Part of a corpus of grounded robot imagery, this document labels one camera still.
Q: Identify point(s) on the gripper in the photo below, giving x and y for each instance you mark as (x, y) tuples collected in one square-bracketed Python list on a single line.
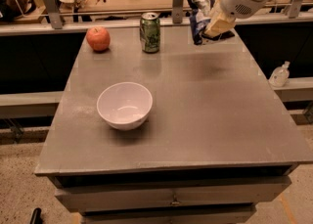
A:
[(235, 2)]

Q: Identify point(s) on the blue chip bag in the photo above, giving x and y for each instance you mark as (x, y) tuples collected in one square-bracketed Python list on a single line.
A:
[(199, 17)]

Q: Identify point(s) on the white bowl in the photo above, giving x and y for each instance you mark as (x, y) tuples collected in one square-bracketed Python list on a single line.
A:
[(125, 106)]

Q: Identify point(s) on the green soda can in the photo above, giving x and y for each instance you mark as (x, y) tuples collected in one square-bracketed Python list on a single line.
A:
[(150, 32)]

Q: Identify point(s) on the clear sanitizer bottle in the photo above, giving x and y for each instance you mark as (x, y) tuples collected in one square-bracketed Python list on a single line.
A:
[(280, 75)]

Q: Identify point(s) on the red apple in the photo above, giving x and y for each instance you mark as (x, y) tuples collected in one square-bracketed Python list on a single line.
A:
[(98, 38)]

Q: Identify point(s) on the grey drawer with latch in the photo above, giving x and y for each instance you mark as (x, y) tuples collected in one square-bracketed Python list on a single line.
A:
[(171, 194)]

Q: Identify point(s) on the black cylinder on floor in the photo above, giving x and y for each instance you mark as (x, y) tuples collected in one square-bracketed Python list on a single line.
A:
[(36, 216)]

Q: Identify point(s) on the middle metal rail bracket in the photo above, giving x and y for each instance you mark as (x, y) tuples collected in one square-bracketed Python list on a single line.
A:
[(177, 11)]

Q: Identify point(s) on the left metal rail bracket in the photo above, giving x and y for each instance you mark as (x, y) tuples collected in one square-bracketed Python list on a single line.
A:
[(54, 15)]

